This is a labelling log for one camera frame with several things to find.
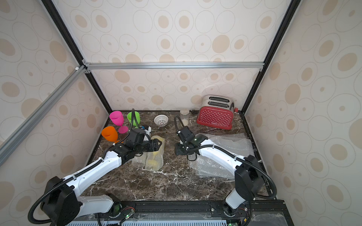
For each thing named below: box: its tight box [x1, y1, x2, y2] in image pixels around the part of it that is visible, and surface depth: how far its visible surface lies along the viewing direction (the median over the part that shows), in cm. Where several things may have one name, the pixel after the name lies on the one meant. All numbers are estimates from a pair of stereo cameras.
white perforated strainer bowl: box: [153, 114, 169, 128], surface depth 113 cm
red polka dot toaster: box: [197, 94, 239, 130], surface depth 104 cm
